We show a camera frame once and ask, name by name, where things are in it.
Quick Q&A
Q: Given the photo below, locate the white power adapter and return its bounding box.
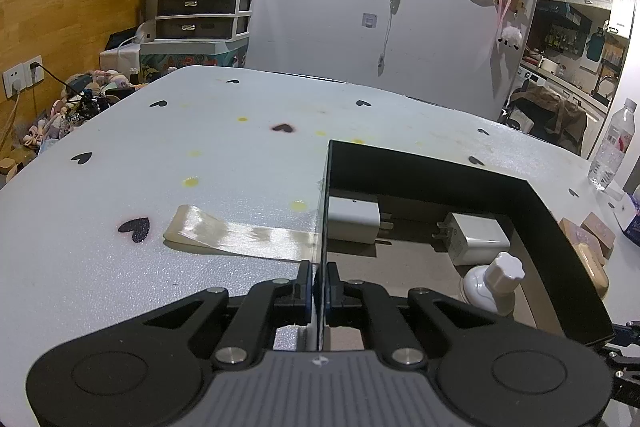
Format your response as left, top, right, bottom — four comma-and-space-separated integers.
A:
328, 196, 394, 245

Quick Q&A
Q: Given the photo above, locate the pile of plush toys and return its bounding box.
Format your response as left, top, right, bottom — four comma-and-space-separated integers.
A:
21, 69, 145, 152

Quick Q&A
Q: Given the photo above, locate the pink compact box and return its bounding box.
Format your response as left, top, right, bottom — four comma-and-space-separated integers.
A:
559, 218, 603, 259
582, 212, 615, 259

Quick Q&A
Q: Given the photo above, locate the purple tissue box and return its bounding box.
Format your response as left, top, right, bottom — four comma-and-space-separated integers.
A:
617, 186, 640, 244

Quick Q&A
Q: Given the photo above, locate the brown jacket on chair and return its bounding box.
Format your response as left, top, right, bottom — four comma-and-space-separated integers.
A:
508, 83, 587, 156

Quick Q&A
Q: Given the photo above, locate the clear water bottle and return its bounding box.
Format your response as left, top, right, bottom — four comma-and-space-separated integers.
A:
588, 98, 637, 191

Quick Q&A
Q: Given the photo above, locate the white plush sheep toy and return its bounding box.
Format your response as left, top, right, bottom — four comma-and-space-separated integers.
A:
497, 26, 523, 50

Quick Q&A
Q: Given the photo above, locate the white wall power outlet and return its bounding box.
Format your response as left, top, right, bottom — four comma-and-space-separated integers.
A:
2, 55, 44, 98

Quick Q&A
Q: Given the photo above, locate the white suction cup hook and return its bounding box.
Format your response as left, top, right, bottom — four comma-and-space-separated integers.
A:
461, 251, 525, 317

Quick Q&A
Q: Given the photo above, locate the black storage box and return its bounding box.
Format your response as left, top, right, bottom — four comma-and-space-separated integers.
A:
324, 140, 614, 348

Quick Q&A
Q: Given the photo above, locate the pink compact box front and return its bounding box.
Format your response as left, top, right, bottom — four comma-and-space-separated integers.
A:
559, 218, 603, 259

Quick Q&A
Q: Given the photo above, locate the gold earbuds case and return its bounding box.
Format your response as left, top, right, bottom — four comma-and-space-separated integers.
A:
574, 243, 610, 299

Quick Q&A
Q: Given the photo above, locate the white three-drawer cabinet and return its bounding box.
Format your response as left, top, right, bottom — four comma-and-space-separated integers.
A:
155, 0, 253, 41

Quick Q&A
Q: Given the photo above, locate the white wall charger cube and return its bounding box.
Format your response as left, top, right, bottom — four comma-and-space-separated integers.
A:
437, 212, 510, 267

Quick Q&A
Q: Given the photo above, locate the cream satin ribbon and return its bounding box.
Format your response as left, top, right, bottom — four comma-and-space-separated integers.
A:
163, 205, 321, 263

